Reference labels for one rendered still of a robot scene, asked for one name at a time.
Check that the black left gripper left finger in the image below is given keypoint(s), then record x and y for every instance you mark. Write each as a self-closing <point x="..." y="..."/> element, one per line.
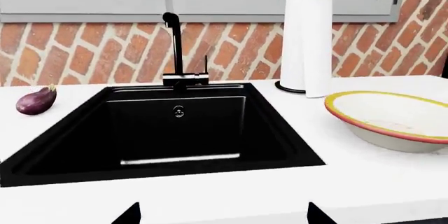
<point x="130" y="214"/>

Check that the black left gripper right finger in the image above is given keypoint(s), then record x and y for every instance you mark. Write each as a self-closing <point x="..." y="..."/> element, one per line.
<point x="318" y="215"/>

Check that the black kitchen sink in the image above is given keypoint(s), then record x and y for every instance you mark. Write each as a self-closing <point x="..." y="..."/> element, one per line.
<point x="164" y="129"/>

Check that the white bowl with yellow-red rim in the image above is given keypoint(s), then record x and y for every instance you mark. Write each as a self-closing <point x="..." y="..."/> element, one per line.
<point x="392" y="119"/>

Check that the black sink faucet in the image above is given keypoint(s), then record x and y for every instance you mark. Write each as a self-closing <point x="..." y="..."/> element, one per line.
<point x="178" y="58"/>

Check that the black paper towel holder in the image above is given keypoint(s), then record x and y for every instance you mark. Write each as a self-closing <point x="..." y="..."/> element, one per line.
<point x="290" y="88"/>

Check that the purple eggplant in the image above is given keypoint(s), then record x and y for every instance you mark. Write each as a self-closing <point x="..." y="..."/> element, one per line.
<point x="35" y="102"/>

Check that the white paper towel roll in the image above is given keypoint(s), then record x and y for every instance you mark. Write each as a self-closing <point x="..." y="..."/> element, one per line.
<point x="307" y="45"/>

